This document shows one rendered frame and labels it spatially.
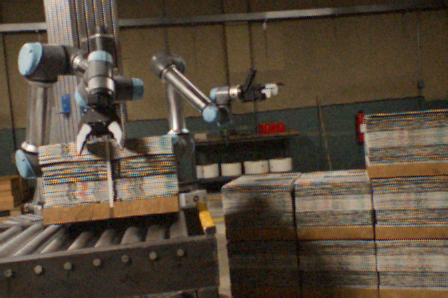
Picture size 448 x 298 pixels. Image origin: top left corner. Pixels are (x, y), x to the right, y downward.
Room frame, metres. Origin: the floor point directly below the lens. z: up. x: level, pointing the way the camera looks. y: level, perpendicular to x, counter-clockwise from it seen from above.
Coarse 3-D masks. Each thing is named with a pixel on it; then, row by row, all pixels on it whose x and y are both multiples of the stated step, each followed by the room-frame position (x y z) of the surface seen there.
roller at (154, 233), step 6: (156, 216) 1.56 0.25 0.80; (162, 216) 1.58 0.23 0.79; (150, 222) 1.52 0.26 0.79; (156, 222) 1.45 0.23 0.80; (162, 222) 1.49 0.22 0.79; (150, 228) 1.39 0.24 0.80; (156, 228) 1.36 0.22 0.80; (162, 228) 1.40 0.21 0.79; (150, 234) 1.30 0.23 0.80; (156, 234) 1.29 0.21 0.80; (162, 234) 1.33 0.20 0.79; (150, 240) 1.22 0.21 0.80
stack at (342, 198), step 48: (240, 192) 1.96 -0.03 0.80; (288, 192) 1.91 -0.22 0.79; (336, 192) 1.86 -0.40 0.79; (384, 192) 1.82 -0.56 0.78; (432, 192) 1.78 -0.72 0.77; (240, 240) 1.99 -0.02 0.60; (288, 240) 1.93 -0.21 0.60; (336, 240) 1.87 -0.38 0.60; (384, 240) 1.83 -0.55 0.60; (432, 240) 1.77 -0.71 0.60; (384, 288) 1.82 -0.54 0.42; (432, 288) 1.78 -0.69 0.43
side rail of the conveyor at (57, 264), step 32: (32, 256) 1.16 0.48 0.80; (64, 256) 1.14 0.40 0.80; (96, 256) 1.15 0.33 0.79; (128, 256) 1.16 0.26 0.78; (160, 256) 1.17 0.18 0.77; (192, 256) 1.18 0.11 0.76; (0, 288) 1.13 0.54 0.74; (32, 288) 1.13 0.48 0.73; (64, 288) 1.14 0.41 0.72; (96, 288) 1.15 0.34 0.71; (128, 288) 1.16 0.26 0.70; (160, 288) 1.17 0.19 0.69; (192, 288) 1.18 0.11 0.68
